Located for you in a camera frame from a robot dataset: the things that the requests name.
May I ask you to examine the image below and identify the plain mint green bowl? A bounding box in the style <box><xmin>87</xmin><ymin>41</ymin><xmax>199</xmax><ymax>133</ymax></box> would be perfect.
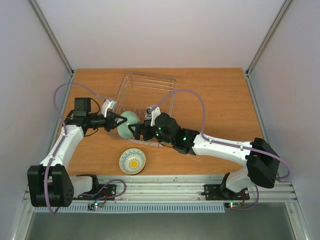
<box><xmin>117</xmin><ymin>111</ymin><xmax>140</xmax><ymax>139</ymax></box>

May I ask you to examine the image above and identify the blue yellow patterned bowl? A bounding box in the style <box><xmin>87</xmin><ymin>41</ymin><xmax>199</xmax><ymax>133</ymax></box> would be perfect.
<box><xmin>119</xmin><ymin>148</ymin><xmax>146</xmax><ymax>175</ymax></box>

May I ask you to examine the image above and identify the wire dish rack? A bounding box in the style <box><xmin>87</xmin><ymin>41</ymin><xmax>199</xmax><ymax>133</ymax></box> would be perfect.
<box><xmin>107</xmin><ymin>71</ymin><xmax>178</xmax><ymax>148</ymax></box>

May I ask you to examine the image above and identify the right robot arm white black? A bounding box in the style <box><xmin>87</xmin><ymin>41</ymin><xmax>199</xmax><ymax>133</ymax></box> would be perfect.
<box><xmin>126</xmin><ymin>112</ymin><xmax>280</xmax><ymax>200</ymax></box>

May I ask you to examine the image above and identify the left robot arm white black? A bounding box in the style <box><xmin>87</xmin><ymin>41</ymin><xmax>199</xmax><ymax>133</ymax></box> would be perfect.
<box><xmin>27</xmin><ymin>97</ymin><xmax>126</xmax><ymax>210</ymax></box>

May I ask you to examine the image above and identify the left controller board with leds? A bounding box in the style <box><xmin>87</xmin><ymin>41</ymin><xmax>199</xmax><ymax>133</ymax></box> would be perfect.
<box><xmin>87</xmin><ymin>202</ymin><xmax>104</xmax><ymax>211</ymax></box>

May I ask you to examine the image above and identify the controller board with leds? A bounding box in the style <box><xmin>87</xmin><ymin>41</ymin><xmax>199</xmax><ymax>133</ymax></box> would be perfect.
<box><xmin>87</xmin><ymin>202</ymin><xmax>104</xmax><ymax>211</ymax></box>
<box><xmin>224</xmin><ymin>201</ymin><xmax>243</xmax><ymax>209</ymax></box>

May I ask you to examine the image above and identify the right controller board with leds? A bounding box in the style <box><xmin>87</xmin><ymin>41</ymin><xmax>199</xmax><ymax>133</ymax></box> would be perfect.
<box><xmin>224</xmin><ymin>201</ymin><xmax>243</xmax><ymax>209</ymax></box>

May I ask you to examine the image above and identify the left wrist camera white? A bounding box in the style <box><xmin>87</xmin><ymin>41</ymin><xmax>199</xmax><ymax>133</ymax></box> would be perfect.
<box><xmin>100</xmin><ymin>98</ymin><xmax>117</xmax><ymax>117</ymax></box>

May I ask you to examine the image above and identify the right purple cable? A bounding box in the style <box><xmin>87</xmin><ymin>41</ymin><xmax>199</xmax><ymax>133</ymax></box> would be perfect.
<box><xmin>156</xmin><ymin>88</ymin><xmax>293</xmax><ymax>211</ymax></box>

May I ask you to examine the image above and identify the aluminium rail frame front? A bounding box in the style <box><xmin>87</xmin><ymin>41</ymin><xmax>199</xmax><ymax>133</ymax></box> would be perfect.
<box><xmin>22</xmin><ymin>174</ymin><xmax>298</xmax><ymax>203</ymax></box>

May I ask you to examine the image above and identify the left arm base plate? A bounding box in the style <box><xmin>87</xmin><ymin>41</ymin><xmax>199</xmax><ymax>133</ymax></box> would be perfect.
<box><xmin>73</xmin><ymin>184</ymin><xmax>117</xmax><ymax>201</ymax></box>

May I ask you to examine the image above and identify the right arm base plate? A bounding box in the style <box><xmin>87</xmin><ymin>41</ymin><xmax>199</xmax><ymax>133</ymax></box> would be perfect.
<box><xmin>201</xmin><ymin>184</ymin><xmax>250</xmax><ymax>201</ymax></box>

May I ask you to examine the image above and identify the slotted cable duct grey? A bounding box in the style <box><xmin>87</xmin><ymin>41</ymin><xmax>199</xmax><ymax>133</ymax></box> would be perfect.
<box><xmin>33</xmin><ymin>203</ymin><xmax>226</xmax><ymax>214</ymax></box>

